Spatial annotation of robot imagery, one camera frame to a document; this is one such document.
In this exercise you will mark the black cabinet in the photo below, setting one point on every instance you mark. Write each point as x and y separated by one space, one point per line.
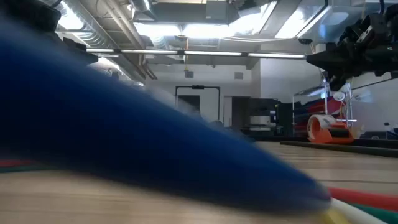
264 109

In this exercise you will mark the overhead light bar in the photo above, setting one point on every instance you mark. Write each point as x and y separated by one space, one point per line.
211 53

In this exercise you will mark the orange tape dispenser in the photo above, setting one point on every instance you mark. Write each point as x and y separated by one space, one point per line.
329 132

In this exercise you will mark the metal shelf rack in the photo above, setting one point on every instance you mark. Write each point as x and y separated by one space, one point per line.
325 93

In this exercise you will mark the black raceway cover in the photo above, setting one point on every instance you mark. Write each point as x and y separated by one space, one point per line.
342 148

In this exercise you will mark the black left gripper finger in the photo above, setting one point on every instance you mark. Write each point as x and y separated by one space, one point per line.
81 51

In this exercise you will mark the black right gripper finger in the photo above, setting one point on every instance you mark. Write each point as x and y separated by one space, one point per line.
337 82
326 60

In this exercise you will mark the black gate-shaped rig frame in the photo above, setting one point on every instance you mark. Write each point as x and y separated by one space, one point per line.
197 87

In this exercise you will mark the black metal table frame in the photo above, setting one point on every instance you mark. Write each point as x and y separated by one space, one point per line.
273 138

